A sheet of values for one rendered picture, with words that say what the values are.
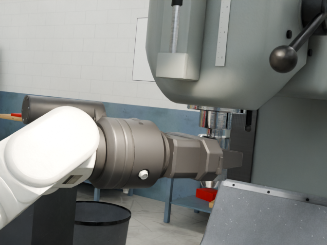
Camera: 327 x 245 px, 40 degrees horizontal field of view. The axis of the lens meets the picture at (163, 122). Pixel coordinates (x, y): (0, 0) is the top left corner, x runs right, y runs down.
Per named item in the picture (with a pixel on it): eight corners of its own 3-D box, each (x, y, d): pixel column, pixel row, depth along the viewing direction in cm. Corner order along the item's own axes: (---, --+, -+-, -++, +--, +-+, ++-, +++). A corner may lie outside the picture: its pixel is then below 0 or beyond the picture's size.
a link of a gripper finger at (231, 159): (237, 169, 64) (203, 169, 60) (240, 147, 63) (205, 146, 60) (245, 171, 62) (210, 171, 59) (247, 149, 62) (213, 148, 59)
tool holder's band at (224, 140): (191, 141, 63) (192, 134, 63) (204, 140, 67) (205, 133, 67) (223, 145, 61) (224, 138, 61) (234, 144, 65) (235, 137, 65)
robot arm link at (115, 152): (141, 173, 51) (43, 173, 45) (103, 202, 59) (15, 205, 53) (126, 87, 55) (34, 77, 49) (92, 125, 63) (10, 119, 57)
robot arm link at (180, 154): (227, 127, 57) (146, 121, 50) (219, 201, 57) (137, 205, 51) (172, 118, 67) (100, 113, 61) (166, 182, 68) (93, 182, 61)
